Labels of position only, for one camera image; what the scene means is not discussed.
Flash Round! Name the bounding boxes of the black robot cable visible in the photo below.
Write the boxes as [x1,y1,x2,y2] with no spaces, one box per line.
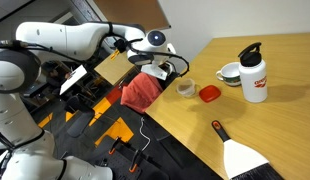
[98,21,191,78]

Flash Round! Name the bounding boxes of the white flat panel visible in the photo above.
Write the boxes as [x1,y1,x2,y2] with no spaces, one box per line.
[59,64,88,96]

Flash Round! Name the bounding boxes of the brown cork board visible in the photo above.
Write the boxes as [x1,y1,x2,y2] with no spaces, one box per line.
[93,0,172,33]

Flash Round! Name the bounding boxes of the clear glass cup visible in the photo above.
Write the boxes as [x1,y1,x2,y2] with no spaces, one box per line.
[176,78,197,98]

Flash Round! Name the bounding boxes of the black orange clamp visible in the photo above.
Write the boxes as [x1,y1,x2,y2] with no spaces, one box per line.
[108,136,121,156]
[128,149,143,174]

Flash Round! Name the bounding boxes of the black cushion pad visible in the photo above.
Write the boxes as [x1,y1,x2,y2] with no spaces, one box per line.
[66,96,96,138]

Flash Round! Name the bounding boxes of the small black box device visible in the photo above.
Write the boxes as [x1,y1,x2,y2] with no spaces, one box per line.
[113,39,127,53]

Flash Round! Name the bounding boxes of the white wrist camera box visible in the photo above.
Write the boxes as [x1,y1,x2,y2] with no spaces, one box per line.
[140,63,169,82]

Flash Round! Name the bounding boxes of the white wall poster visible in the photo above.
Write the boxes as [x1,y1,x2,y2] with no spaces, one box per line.
[70,0,111,24]

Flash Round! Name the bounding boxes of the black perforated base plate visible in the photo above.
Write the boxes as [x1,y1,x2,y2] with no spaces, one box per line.
[94,146,169,180]

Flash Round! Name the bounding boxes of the yellow red tag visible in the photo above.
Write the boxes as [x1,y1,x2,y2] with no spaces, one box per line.
[109,49,121,61]

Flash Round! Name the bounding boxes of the salmon pink towel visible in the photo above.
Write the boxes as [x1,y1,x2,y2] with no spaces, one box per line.
[120,72,164,115]

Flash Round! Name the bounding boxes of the white green ceramic mug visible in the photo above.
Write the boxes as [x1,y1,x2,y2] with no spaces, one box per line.
[215,61,243,88]

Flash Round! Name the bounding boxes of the white black hand brush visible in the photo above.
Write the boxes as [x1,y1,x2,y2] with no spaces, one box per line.
[211,119,284,180]

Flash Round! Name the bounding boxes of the white floor cable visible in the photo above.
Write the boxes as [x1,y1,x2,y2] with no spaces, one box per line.
[138,116,152,153]

